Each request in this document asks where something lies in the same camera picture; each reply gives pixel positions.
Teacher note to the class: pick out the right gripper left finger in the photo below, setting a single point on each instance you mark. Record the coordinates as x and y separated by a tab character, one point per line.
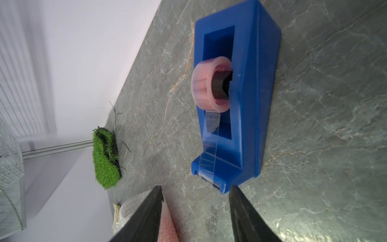
142	220

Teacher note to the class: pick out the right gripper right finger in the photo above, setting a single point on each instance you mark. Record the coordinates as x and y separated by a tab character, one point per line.
247	224

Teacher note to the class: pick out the clear bubble wrap sheet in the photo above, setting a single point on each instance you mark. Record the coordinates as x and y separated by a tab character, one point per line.
142	217

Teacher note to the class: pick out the pink tape roll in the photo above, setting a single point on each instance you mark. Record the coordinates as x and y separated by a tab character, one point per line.
210	93

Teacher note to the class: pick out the red plastic wine glass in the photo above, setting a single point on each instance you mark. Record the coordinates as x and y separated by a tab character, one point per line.
167	231

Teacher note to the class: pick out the green artificial grass mat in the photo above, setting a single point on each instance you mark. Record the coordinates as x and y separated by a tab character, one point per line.
105	158

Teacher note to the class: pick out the blue tape dispenser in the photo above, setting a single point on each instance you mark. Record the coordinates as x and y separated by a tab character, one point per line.
247	35

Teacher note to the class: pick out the thin dark twig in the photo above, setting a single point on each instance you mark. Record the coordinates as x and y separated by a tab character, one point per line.
115	127

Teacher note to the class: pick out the small white mesh basket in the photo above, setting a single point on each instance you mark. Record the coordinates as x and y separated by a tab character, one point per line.
13	216

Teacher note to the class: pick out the long white wire basket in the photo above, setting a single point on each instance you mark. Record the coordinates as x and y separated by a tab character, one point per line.
27	104

